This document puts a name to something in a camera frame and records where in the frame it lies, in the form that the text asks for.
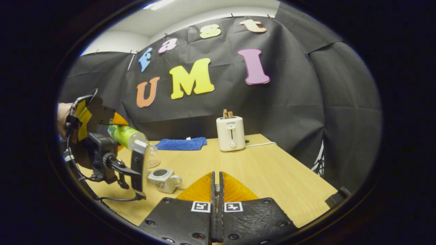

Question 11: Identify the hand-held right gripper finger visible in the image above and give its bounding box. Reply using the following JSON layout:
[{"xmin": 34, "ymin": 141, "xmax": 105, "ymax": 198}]
[
  {"xmin": 138, "ymin": 171, "xmax": 217, "ymax": 245},
  {"xmin": 218, "ymin": 171, "xmax": 300, "ymax": 245}
]

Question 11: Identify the green label water bottle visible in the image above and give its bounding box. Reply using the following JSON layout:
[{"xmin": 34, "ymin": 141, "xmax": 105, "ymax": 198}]
[{"xmin": 108, "ymin": 125, "xmax": 158, "ymax": 157}]

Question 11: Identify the white teacup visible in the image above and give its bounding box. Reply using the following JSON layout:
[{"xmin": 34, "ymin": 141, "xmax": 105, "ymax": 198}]
[{"xmin": 147, "ymin": 168, "xmax": 183, "ymax": 194}]

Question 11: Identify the blue cloth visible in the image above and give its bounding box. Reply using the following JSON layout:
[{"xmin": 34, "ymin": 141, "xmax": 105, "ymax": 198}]
[{"xmin": 155, "ymin": 137, "xmax": 207, "ymax": 151}]

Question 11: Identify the white toaster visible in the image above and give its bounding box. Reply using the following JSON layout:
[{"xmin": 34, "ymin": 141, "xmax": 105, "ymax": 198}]
[{"xmin": 216, "ymin": 116, "xmax": 246, "ymax": 152}]

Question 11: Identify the white metal stand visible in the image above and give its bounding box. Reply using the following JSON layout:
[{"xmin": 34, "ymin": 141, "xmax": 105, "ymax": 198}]
[{"xmin": 311, "ymin": 139, "xmax": 326, "ymax": 176}]

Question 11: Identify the black block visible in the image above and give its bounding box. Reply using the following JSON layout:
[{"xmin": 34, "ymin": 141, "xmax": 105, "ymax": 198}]
[{"xmin": 325, "ymin": 186, "xmax": 351, "ymax": 208}]

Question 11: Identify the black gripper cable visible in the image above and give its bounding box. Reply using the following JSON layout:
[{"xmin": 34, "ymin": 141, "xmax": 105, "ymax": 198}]
[{"xmin": 78, "ymin": 169, "xmax": 147, "ymax": 202}]

